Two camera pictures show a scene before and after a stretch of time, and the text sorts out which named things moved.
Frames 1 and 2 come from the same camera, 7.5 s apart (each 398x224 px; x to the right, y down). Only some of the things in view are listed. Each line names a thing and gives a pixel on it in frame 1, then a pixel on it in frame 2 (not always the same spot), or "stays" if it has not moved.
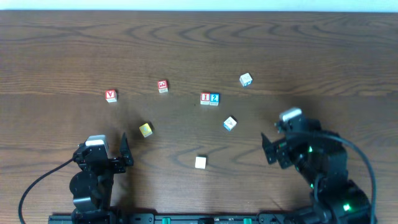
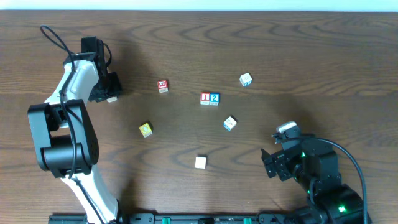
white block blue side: x=245 y=79 stays
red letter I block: x=205 y=98 stays
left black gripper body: x=109 y=165 to x=107 y=90
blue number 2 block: x=214 y=99 stays
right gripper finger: x=270 y=149 to x=270 y=165
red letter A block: x=111 y=96 stays
